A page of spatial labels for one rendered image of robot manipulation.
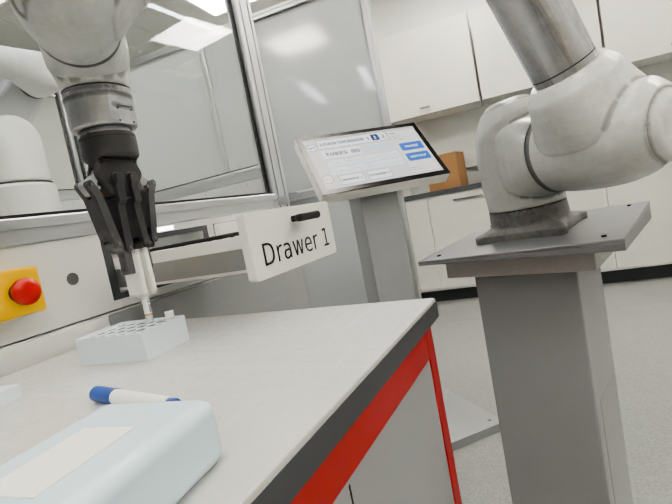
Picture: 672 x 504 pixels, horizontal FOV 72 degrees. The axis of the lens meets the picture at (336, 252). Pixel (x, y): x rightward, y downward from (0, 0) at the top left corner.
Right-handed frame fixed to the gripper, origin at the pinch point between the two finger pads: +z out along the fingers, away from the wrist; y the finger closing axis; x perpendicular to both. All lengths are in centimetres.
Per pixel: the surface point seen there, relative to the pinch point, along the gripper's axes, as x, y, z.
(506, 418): -44, 47, 47
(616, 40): -139, 354, -86
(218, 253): -5.6, 12.1, -0.1
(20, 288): 14.9, -7.3, -1.1
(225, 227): 15.3, 46.3, -4.4
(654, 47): -162, 354, -74
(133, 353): -3.0, -7.1, 9.9
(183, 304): 18.7, 29.2, 10.7
